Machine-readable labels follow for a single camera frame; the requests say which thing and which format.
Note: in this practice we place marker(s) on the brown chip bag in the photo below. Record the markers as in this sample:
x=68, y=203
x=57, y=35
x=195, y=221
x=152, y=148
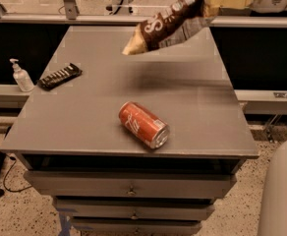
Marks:
x=173, y=25

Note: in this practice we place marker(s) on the red soda can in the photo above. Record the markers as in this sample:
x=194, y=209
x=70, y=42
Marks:
x=145, y=125

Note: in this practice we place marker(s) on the grey drawer cabinet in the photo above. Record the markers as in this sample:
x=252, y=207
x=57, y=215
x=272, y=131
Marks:
x=143, y=144

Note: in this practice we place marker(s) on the metal railing frame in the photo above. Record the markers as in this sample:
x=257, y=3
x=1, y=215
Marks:
x=121, y=12

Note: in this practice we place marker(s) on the bottom grey drawer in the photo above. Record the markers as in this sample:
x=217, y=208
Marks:
x=136, y=226

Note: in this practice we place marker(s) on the middle grey drawer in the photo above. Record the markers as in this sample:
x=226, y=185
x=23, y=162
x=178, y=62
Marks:
x=134, y=208

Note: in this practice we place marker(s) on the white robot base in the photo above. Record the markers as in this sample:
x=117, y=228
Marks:
x=273, y=211

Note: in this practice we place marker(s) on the white pump dispenser bottle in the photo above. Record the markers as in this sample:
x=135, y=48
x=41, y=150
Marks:
x=21, y=76

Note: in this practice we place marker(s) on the top grey drawer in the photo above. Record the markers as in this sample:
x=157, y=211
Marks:
x=130, y=185

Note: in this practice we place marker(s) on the black snack bar wrapper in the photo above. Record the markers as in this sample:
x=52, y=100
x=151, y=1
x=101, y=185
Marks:
x=59, y=77

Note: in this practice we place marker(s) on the grey drawer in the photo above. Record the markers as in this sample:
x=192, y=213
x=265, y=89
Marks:
x=130, y=185
x=136, y=226
x=134, y=208

